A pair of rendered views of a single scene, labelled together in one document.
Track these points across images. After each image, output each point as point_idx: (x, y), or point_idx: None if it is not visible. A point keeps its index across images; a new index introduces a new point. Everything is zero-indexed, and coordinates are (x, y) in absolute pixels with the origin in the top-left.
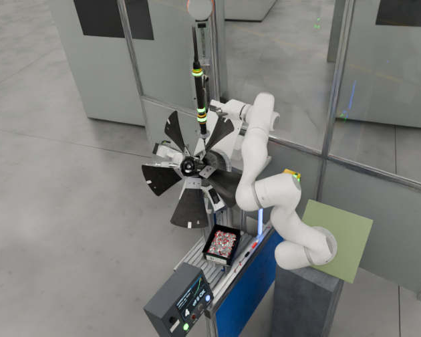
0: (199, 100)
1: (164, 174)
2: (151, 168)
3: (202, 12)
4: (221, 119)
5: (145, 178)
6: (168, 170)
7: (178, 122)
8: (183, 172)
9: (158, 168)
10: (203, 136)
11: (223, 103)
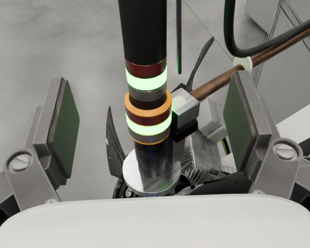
0: (121, 12)
1: (117, 153)
2: (111, 123)
3: None
4: (302, 157)
5: (106, 130)
6: (121, 153)
7: (194, 71)
8: (115, 192)
9: (114, 136)
10: (132, 179)
11: (231, 143)
